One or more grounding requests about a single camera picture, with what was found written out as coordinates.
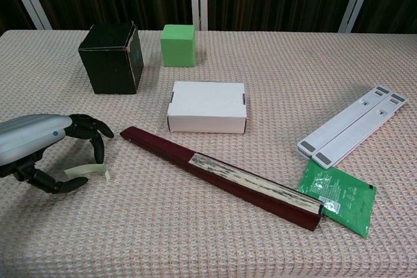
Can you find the white cardboard box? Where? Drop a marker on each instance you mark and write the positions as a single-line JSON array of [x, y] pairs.
[[205, 108]]

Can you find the small paper strip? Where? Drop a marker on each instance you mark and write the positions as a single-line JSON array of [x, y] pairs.
[[85, 170]]

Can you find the green foam cube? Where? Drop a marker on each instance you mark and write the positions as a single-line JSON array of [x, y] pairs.
[[177, 47]]

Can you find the black cardboard box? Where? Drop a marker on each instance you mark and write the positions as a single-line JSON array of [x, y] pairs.
[[110, 66]]

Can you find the white striped long box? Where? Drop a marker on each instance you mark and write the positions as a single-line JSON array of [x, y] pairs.
[[352, 121]]

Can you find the pink waffle tablecloth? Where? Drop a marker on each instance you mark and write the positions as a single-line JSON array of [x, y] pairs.
[[130, 226]]

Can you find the green foil packet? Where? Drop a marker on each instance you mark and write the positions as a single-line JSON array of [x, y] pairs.
[[342, 200]]

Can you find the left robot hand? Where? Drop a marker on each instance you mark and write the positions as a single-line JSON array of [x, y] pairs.
[[29, 134]]

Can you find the dark red book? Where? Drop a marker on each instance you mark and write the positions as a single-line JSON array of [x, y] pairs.
[[182, 154]]

